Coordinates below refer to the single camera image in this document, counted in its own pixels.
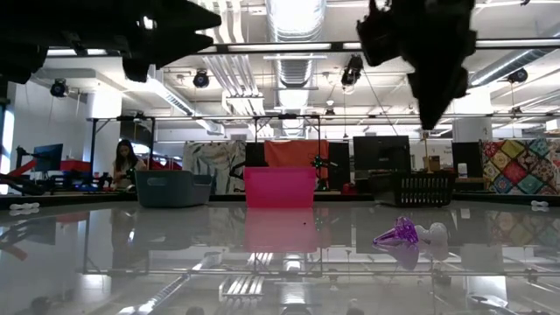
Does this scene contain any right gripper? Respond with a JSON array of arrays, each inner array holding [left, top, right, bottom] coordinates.
[[356, 0, 478, 130]]

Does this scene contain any black overhead rig bar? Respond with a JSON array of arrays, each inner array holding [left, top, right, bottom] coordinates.
[[43, 38, 560, 57]]

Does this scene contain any dark teal plastic bin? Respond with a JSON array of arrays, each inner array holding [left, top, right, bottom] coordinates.
[[134, 170, 214, 208]]

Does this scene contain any colourful patchwork quilt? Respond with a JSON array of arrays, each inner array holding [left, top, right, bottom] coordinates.
[[480, 138, 560, 196]]

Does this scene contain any small black monitor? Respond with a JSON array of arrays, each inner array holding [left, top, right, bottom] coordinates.
[[451, 142, 482, 179]]

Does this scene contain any tall black panel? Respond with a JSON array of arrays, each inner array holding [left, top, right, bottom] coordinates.
[[327, 142, 352, 192]]

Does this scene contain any narrow black panel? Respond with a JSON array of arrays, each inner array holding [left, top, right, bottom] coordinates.
[[244, 142, 266, 168]]

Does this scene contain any large black monitor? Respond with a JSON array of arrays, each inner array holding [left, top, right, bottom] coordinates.
[[353, 135, 411, 172]]

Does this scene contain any red machine part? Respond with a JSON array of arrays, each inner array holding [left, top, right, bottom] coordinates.
[[59, 159, 93, 172]]

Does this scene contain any black slotted plastic basket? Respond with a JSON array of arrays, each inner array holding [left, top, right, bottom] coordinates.
[[371, 171, 459, 208]]

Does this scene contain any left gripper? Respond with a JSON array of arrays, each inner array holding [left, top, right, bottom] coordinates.
[[87, 0, 222, 83]]

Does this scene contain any black ceiling spotlight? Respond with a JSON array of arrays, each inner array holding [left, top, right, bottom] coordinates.
[[49, 78, 70, 98], [192, 69, 211, 89], [507, 67, 529, 84], [340, 54, 364, 88]]

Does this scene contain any person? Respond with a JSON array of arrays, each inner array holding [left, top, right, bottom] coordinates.
[[111, 138, 148, 192]]

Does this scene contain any orange fabric backdrop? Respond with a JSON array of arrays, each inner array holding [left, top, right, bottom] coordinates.
[[263, 139, 330, 180]]

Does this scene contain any wide silver ventilation duct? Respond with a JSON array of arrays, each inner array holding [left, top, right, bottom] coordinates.
[[265, 0, 328, 88]]

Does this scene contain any pink plastic bin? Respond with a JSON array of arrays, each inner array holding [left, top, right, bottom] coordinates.
[[242, 166, 317, 209]]

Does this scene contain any leaf-print fabric backdrop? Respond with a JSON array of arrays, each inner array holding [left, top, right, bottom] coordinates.
[[182, 140, 247, 196]]

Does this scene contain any blue-lit monitor on arm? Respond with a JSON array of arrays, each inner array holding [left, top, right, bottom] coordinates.
[[33, 143, 65, 172]]

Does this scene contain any green-lit black device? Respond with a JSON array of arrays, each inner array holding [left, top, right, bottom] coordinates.
[[311, 155, 338, 192]]

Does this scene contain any slanted silver ventilation duct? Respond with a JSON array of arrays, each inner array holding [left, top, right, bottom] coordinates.
[[470, 47, 560, 87]]

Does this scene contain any black truss frame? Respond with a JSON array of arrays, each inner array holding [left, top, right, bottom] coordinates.
[[86, 114, 323, 193]]

